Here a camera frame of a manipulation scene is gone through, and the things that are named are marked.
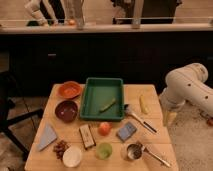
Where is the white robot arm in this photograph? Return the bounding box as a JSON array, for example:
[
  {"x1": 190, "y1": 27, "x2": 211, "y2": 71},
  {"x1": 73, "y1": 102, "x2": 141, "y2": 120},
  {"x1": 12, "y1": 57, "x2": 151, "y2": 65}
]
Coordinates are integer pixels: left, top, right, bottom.
[{"x1": 159, "y1": 63, "x2": 213, "y2": 117}]

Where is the dark red bowl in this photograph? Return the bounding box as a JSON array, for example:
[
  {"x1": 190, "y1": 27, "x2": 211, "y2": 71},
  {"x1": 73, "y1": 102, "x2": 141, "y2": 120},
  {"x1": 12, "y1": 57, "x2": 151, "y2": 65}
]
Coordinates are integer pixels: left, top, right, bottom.
[{"x1": 55, "y1": 101, "x2": 78, "y2": 123}]

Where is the black office chair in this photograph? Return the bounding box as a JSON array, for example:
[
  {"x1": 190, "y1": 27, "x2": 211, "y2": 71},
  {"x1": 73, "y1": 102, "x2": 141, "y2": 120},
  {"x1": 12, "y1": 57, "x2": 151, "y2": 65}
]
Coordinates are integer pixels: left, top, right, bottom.
[{"x1": 0, "y1": 72, "x2": 43, "y2": 160}]

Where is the red peach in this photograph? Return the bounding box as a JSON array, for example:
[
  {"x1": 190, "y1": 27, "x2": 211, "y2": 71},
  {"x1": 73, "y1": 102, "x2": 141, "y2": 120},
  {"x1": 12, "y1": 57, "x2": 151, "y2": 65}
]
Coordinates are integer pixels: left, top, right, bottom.
[{"x1": 98, "y1": 122, "x2": 111, "y2": 136}]

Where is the grey triangular cloth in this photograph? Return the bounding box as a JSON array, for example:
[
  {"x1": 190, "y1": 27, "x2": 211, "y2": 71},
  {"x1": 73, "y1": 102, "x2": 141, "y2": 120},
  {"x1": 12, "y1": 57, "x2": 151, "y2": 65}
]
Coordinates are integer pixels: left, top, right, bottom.
[{"x1": 37, "y1": 124, "x2": 57, "y2": 151}]

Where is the blue sponge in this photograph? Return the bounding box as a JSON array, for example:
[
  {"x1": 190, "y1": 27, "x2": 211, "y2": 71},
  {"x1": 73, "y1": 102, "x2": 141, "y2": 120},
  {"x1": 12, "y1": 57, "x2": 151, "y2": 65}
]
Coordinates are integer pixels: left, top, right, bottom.
[{"x1": 116, "y1": 122, "x2": 137, "y2": 142}]

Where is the orange bowl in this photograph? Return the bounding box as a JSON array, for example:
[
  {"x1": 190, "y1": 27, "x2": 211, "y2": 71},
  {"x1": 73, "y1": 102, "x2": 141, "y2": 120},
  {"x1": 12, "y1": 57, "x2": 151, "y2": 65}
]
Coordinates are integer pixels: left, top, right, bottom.
[{"x1": 58, "y1": 81, "x2": 82, "y2": 99}]

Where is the green plastic cup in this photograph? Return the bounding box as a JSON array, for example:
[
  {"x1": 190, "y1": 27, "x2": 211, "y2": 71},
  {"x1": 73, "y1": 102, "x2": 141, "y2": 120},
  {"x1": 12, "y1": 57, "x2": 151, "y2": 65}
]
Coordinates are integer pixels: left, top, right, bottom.
[{"x1": 96, "y1": 143, "x2": 112, "y2": 160}]

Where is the yellow banana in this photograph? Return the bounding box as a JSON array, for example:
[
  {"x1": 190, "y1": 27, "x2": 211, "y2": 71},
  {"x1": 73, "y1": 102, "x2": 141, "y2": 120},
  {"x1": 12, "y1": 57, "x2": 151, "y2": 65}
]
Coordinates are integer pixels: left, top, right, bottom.
[{"x1": 139, "y1": 95, "x2": 149, "y2": 114}]

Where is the green bean pod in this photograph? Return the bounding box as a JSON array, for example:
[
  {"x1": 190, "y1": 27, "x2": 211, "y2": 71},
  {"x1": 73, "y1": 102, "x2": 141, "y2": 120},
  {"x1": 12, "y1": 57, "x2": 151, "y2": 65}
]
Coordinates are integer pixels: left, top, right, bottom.
[{"x1": 99, "y1": 98, "x2": 116, "y2": 113}]

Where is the green plastic tray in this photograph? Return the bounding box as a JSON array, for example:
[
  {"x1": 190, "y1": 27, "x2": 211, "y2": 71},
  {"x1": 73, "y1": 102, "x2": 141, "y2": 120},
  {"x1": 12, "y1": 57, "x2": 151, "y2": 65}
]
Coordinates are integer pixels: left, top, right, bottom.
[{"x1": 80, "y1": 77, "x2": 124, "y2": 122}]

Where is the white bowl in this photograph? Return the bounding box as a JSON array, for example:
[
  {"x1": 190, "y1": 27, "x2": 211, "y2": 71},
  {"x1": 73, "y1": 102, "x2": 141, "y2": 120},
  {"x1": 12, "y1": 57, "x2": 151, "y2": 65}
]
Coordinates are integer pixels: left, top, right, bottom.
[{"x1": 62, "y1": 146, "x2": 82, "y2": 168}]

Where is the metal measuring cup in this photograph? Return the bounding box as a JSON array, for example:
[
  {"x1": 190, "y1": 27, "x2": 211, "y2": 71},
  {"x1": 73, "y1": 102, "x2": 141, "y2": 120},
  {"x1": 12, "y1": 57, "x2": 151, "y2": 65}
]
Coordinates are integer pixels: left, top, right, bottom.
[{"x1": 127, "y1": 143, "x2": 171, "y2": 168}]

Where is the brown rectangular box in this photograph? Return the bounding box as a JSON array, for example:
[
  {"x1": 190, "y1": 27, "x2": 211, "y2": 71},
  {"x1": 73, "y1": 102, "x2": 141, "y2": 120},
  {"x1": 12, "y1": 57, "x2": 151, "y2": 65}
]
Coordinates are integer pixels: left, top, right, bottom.
[{"x1": 79, "y1": 124, "x2": 96, "y2": 149}]

